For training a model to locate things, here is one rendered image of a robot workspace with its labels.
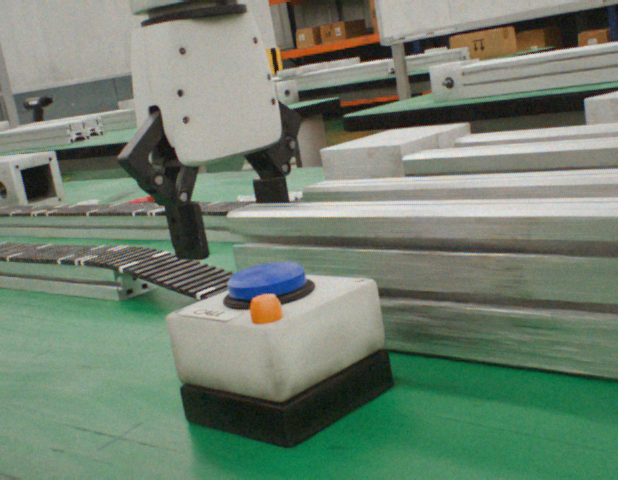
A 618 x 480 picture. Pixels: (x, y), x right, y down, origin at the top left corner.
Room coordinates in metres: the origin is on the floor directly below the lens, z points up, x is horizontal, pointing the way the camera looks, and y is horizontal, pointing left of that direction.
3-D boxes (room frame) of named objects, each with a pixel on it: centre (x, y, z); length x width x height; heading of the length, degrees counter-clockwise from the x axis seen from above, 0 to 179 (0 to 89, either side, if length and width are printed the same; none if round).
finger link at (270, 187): (0.69, 0.01, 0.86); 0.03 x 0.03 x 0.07; 44
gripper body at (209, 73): (0.66, 0.05, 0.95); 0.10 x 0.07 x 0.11; 134
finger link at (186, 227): (0.62, 0.09, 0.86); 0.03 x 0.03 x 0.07; 44
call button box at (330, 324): (0.45, 0.02, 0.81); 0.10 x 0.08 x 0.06; 134
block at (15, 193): (1.54, 0.47, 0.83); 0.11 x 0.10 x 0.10; 138
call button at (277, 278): (0.45, 0.02, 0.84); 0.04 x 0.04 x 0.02
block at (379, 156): (0.78, -0.08, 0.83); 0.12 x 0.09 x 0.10; 134
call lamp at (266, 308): (0.41, 0.02, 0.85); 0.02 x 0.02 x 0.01
